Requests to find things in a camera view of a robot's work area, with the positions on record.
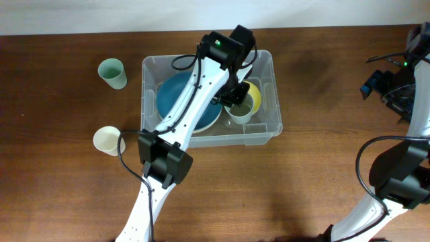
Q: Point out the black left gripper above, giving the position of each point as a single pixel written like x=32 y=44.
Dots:
x=238 y=96

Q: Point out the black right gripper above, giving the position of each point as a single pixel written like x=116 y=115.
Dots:
x=377 y=82

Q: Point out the yellow small bowl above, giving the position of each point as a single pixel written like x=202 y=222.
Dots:
x=255 y=93

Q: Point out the grey translucent cup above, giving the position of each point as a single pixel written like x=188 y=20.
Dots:
x=241 y=114

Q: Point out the dark blue bowl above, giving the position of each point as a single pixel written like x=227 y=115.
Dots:
x=170 y=91

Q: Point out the mint green cup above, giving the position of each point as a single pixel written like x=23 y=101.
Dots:
x=112 y=71

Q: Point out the cream cup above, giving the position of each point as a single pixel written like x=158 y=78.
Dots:
x=105 y=140

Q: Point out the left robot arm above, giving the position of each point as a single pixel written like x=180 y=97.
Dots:
x=218 y=71

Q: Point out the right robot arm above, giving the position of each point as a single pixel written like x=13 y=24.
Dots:
x=397 y=180

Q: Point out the clear plastic storage bin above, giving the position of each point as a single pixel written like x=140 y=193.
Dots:
x=263 y=125

